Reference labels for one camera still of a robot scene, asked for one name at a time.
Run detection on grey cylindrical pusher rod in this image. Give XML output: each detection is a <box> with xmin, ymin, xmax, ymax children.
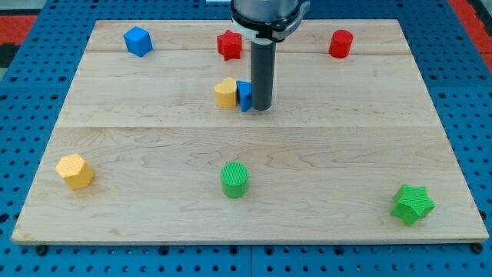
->
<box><xmin>250</xmin><ymin>42</ymin><xmax>276</xmax><ymax>111</ymax></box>

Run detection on red star block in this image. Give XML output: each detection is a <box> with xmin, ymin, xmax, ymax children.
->
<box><xmin>216</xmin><ymin>30</ymin><xmax>242</xmax><ymax>61</ymax></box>

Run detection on green star block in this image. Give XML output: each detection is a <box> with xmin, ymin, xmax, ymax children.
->
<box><xmin>391</xmin><ymin>184</ymin><xmax>436</xmax><ymax>226</ymax></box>

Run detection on blue triangle block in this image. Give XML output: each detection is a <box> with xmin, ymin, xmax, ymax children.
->
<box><xmin>236</xmin><ymin>80</ymin><xmax>252</xmax><ymax>112</ymax></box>

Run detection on yellow heart block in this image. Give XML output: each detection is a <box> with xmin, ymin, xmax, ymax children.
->
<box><xmin>214</xmin><ymin>77</ymin><xmax>237</xmax><ymax>108</ymax></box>

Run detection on red cylinder block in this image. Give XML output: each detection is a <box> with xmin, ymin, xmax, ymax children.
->
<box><xmin>328</xmin><ymin>29</ymin><xmax>354</xmax><ymax>58</ymax></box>

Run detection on green cylinder block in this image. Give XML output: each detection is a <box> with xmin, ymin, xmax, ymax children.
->
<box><xmin>221</xmin><ymin>162</ymin><xmax>249</xmax><ymax>199</ymax></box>

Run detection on blue cube block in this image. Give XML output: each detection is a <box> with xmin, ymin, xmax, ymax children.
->
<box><xmin>123</xmin><ymin>26</ymin><xmax>153</xmax><ymax>57</ymax></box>

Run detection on wooden board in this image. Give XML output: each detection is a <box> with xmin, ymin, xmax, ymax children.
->
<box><xmin>12</xmin><ymin>19</ymin><xmax>489</xmax><ymax>245</ymax></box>

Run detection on yellow hexagon block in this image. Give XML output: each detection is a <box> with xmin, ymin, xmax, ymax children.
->
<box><xmin>55</xmin><ymin>153</ymin><xmax>94</xmax><ymax>190</ymax></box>

